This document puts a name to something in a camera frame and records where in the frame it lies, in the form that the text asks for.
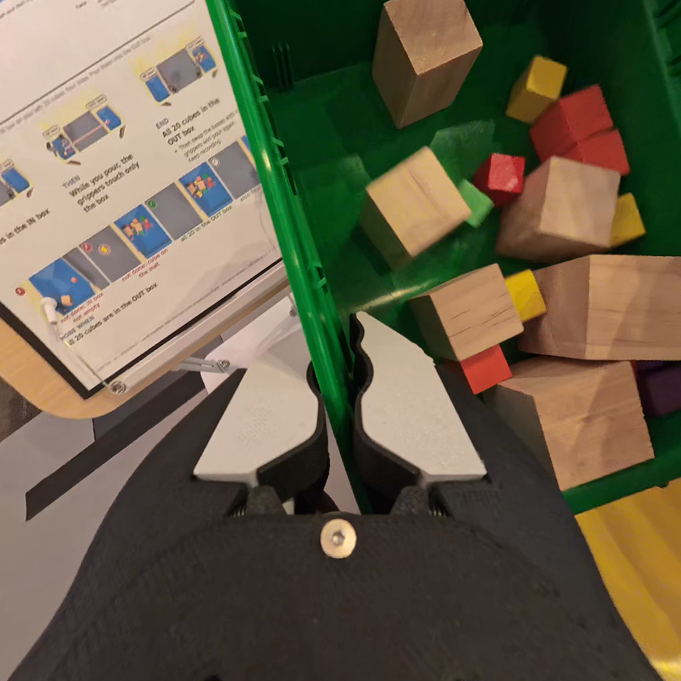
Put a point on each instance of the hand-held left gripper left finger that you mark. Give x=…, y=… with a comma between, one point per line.
x=266, y=420

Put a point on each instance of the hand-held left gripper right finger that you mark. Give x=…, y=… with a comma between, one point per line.
x=409, y=420

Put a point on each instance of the pile of wooden cubes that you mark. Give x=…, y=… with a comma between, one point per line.
x=569, y=207

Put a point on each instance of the yellow plastic box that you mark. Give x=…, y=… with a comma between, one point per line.
x=638, y=564

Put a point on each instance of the green plastic box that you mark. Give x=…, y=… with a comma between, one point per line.
x=330, y=133

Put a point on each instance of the black tape strip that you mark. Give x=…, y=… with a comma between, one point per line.
x=106, y=457

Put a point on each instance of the wooden instruction sign board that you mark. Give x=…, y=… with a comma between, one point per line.
x=106, y=159

